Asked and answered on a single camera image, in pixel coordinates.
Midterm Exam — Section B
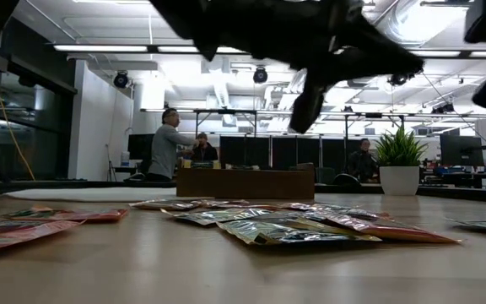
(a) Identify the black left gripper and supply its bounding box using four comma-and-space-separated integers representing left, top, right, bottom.
149, 0, 424, 134

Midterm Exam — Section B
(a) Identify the foil tea packet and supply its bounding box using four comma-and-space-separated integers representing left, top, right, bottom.
128, 198, 204, 212

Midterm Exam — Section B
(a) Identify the black computer monitor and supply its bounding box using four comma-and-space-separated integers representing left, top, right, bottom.
440, 133, 484, 167
127, 133, 155, 160

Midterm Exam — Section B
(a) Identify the black desk partition panel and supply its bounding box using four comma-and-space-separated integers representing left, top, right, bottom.
272, 137, 321, 170
321, 138, 375, 174
219, 135, 271, 170

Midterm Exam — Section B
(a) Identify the black office chair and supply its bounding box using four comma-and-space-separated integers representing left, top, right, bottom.
331, 172, 363, 187

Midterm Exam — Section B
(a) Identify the green plant in white pot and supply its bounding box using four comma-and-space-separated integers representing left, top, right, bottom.
371, 126, 429, 197

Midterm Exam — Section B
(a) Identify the long linear ceiling light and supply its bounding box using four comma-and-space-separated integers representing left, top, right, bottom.
52, 43, 486, 59

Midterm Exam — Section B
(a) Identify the white round woven placemat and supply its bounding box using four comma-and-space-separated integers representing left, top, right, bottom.
4, 187, 179, 203

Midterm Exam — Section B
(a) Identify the silver ventilation duct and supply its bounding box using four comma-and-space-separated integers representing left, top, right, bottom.
346, 0, 438, 88

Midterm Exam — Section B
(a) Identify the black overhead desk frame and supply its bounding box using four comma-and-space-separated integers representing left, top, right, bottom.
141, 107, 486, 138

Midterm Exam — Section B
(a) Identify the yellow cable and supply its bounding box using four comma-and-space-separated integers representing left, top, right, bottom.
0, 52, 37, 182

